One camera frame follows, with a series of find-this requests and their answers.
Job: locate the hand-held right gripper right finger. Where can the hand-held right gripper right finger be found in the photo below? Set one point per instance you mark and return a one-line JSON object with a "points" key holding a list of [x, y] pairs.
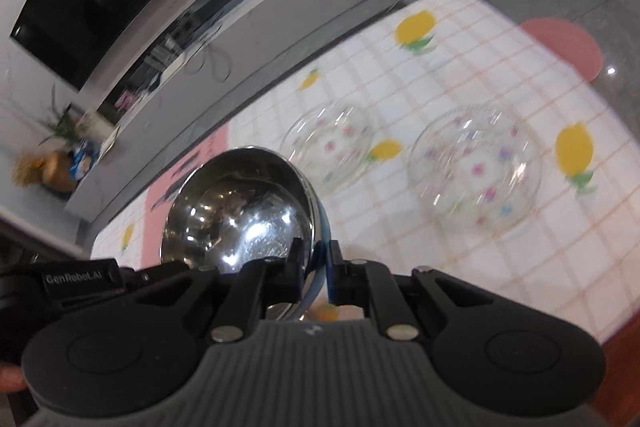
{"points": [[345, 282]]}

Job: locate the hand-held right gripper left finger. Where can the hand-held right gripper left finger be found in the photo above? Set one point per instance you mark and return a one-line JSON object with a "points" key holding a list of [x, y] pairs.
{"points": [[289, 278]]}

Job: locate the stainless steel bowl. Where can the stainless steel bowl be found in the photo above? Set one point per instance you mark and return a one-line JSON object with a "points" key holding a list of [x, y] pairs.
{"points": [[235, 207]]}

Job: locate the flower print glass plate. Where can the flower print glass plate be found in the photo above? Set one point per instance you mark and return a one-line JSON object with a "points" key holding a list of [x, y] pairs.
{"points": [[327, 142], [475, 167]]}

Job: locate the person's left hand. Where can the person's left hand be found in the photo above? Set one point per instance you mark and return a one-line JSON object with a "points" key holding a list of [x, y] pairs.
{"points": [[11, 378]]}

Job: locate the lemon print checked tablecloth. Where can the lemon print checked tablecloth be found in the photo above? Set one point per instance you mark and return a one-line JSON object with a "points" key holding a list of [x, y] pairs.
{"points": [[450, 257]]}

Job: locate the gold vase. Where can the gold vase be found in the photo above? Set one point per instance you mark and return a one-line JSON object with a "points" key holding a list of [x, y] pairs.
{"points": [[57, 172]]}

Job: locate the pink printed placemat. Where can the pink printed placemat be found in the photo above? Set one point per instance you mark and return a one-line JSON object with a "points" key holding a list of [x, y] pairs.
{"points": [[200, 157]]}

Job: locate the green potted plant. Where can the green potted plant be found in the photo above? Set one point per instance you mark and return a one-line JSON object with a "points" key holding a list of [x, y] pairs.
{"points": [[65, 122]]}

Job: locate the grey television cabinet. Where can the grey television cabinet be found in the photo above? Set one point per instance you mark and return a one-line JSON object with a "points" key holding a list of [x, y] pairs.
{"points": [[300, 2]]}

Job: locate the pink round stool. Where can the pink round stool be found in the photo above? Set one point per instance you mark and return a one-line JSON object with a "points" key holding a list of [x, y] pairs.
{"points": [[565, 44]]}

